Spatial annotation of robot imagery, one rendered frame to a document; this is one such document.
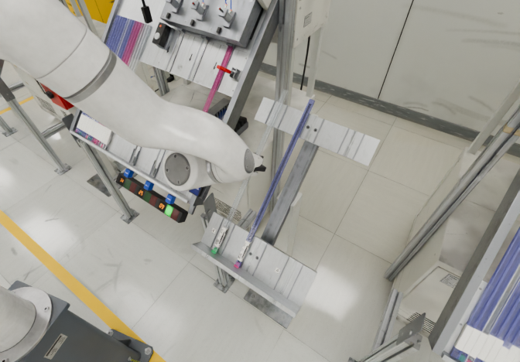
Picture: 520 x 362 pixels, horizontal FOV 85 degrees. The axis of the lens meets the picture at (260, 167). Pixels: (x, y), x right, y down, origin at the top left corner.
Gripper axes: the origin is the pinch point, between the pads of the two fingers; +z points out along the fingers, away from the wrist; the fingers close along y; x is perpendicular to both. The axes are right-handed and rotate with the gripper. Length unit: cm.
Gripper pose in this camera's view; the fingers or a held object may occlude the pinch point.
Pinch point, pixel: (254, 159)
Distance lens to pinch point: 80.5
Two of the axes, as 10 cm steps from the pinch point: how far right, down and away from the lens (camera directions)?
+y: -8.4, -4.0, 3.7
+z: 4.3, -0.8, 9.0
